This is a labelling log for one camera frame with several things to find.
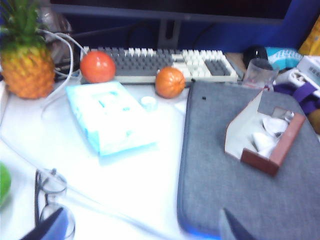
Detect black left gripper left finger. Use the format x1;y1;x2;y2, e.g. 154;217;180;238
19;206;67;240

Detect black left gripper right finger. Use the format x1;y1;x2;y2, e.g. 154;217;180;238
219;208;259;240

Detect brown leather glasses case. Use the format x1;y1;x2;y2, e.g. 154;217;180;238
224;89;307;177

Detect green round fruit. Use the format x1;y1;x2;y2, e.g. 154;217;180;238
0;162;12;207

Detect grey fabric laptop sleeve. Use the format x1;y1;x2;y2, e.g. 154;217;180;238
176;81;320;240

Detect white cleaning cloth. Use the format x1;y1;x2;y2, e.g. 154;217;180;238
251;116;288;157

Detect white and teal tissue pack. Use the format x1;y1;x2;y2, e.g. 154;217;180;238
65;81;159;158

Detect brown kiwi fruit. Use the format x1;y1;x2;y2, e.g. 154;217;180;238
308;108;320;135

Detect small white round cap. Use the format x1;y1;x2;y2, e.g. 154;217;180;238
140;96;158;113

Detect plastic pineapple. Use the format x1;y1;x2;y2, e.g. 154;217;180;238
0;0;56;99

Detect clear plastic cup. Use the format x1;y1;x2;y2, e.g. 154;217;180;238
243;58;280;89

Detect ribbed orange mandarin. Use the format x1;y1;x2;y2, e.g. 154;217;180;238
154;66;186;99

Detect smooth red-orange fruit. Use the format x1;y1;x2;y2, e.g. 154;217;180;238
79;50;117;84

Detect black computer mouse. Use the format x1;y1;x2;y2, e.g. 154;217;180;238
242;44;269;66

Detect teal and white packet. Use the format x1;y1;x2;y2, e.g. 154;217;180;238
264;46;305;70

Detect white and teal cardboard box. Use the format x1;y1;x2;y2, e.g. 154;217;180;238
297;55;320;76

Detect white and grey keyboard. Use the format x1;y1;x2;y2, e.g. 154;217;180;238
80;46;240;85

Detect yellow bag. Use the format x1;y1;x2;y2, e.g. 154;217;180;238
298;14;320;57

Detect grey monitor stand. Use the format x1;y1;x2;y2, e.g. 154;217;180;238
157;19;181;50

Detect black computer monitor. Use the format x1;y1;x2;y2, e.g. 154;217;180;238
49;0;320;24

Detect black frame eyeglasses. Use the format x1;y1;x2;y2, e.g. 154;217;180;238
34;168;76;238

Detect white cable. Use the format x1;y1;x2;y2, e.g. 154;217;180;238
37;28;87;121
0;136;188;240

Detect purple strap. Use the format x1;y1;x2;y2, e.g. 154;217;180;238
273;79;320;116

